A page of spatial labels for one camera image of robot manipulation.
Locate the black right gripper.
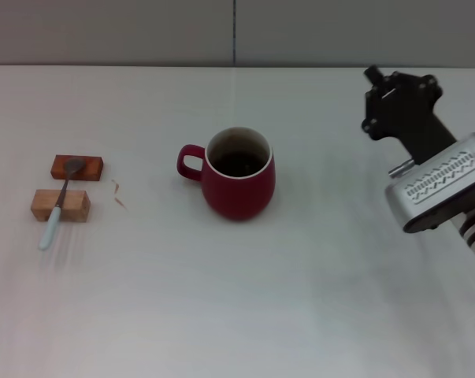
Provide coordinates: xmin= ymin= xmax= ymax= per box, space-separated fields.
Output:
xmin=362 ymin=65 xmax=458 ymax=166

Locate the red ceramic coffee cup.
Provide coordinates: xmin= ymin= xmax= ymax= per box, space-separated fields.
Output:
xmin=176 ymin=126 xmax=276 ymax=221

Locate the spoon with light blue handle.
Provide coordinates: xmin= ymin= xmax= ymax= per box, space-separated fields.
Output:
xmin=39 ymin=157 xmax=85 ymax=252

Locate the reddish brown wooden block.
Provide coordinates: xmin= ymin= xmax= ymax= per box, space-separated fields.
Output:
xmin=50 ymin=154 xmax=105 ymax=182

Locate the light tan wooden block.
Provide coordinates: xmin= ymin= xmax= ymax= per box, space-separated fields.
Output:
xmin=30 ymin=188 xmax=91 ymax=223

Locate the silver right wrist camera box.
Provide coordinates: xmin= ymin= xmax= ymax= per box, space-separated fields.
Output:
xmin=384 ymin=132 xmax=475 ymax=233

